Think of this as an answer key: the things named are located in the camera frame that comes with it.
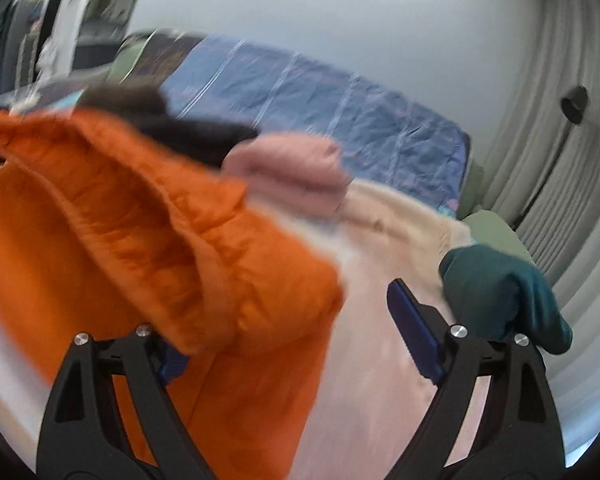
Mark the dark patterned pillow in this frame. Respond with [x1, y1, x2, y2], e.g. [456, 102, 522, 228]
[106, 28, 206, 84]

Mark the pink folded quilted garment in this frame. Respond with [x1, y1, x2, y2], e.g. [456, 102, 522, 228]
[221, 132, 352, 218]

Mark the olive brown fleece garment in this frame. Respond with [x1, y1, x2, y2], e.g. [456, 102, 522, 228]
[76, 84, 168, 115]

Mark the dark green folded sweatshirt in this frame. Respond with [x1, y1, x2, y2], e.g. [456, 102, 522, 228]
[438, 244, 573, 356]

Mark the blue plaid duvet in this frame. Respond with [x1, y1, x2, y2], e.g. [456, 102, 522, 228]
[160, 36, 468, 216]

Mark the black jacket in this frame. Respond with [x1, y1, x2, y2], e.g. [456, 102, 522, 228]
[130, 109, 261, 170]

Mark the cream pink fleece blanket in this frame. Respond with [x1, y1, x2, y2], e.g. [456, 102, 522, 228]
[249, 179, 472, 479]

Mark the orange puffer jacket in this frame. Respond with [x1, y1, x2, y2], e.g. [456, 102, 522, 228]
[0, 110, 343, 479]

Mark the grey window curtain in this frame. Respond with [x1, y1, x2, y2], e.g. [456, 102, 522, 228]
[481, 0, 600, 451]

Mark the light green pillow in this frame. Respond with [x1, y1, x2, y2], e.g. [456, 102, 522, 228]
[462, 210, 533, 263]

